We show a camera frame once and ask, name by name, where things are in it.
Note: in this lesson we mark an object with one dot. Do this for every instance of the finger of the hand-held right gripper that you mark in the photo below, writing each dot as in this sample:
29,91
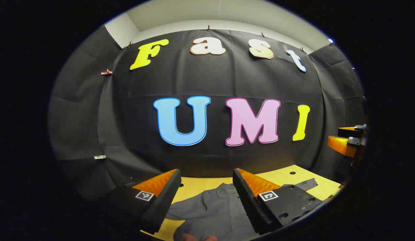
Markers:
349,129
341,145

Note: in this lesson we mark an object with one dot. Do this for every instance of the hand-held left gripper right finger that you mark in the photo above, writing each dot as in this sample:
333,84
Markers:
249,204

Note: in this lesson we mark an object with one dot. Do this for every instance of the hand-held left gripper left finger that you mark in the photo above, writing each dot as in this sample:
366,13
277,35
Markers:
163,204

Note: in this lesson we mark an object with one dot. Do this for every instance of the grey button shirt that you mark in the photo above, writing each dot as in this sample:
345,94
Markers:
214,214

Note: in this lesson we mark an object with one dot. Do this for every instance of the silver spring clip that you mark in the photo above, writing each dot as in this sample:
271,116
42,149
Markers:
100,157

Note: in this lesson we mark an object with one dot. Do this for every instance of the black backdrop cloth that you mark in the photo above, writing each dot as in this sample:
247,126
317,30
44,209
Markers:
227,80

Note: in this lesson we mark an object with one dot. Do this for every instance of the copper spring clip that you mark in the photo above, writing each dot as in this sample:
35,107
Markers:
107,72

